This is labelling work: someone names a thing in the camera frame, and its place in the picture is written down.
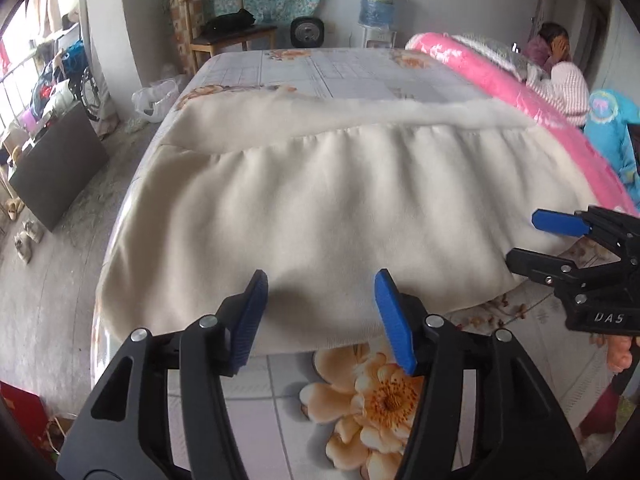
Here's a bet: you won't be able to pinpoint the beige slippers on floor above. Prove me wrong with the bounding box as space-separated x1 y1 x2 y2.
3 198 43 264

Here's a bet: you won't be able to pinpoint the person's right hand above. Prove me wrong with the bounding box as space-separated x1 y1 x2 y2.
606 335 638 374

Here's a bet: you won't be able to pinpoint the person sitting in corner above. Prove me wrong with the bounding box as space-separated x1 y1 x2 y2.
523 22 572 74

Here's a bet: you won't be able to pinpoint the blue fleece garment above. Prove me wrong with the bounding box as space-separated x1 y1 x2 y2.
584 89 639 188

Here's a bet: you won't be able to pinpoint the dark grey cabinet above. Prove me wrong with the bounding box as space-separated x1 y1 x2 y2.
9 103 108 231

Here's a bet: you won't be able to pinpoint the wooden chair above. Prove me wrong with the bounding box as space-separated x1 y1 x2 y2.
169 0 278 76

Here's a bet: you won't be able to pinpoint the pink fleece blanket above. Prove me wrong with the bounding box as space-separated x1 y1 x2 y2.
406 32 639 217

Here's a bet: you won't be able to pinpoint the blue water jug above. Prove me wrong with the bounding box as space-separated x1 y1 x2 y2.
358 0 396 29

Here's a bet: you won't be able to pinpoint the red gift bag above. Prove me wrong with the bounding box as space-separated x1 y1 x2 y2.
1 382 58 464

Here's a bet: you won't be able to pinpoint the floral bed sheet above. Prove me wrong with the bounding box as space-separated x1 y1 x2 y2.
96 49 612 479

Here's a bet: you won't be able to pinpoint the cream fleece garment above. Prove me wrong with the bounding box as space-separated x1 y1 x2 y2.
96 90 596 354

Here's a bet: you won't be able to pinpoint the black bag on chair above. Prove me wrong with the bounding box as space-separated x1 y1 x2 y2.
202 9 256 37

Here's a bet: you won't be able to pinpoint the white plastic bag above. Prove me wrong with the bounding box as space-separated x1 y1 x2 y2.
131 74 186 124

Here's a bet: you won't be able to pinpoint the cluttered shelf rack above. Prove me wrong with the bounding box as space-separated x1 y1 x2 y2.
1 0 101 151

